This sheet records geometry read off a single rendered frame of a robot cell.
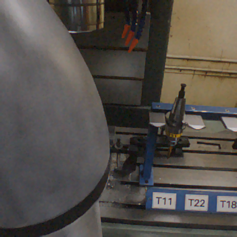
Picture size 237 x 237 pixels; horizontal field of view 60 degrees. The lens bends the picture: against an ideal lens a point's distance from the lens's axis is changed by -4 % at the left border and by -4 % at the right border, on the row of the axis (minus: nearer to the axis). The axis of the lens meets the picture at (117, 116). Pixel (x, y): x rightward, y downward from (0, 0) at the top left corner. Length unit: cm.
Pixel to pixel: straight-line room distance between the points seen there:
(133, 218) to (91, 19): 62
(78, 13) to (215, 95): 139
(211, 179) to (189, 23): 101
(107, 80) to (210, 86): 85
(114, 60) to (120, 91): 19
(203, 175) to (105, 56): 75
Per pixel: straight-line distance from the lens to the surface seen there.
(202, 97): 178
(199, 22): 156
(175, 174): 91
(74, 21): 62
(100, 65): 119
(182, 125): 62
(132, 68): 118
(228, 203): 84
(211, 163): 101
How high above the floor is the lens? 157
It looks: 34 degrees down
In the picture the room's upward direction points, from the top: 1 degrees clockwise
